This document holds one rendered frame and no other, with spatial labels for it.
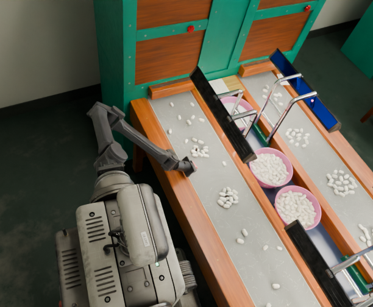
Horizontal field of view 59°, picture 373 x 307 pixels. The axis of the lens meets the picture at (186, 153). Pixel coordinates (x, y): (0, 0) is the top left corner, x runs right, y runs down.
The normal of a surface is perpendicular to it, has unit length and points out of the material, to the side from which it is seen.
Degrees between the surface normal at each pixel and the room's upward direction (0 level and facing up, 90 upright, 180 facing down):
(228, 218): 0
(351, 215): 0
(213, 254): 0
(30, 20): 90
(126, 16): 90
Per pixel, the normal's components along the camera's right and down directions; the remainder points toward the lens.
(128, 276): 0.15, -0.54
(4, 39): 0.46, 0.78
